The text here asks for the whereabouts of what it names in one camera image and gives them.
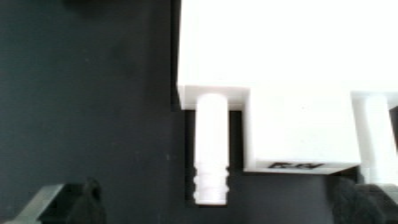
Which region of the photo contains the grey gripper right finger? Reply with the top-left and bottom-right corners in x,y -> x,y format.
333,179 -> 398,224

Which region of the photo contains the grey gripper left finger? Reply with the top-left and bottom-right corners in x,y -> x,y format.
11,178 -> 107,224

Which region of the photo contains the white chair seat part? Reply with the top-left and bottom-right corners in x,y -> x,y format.
178,0 -> 398,205

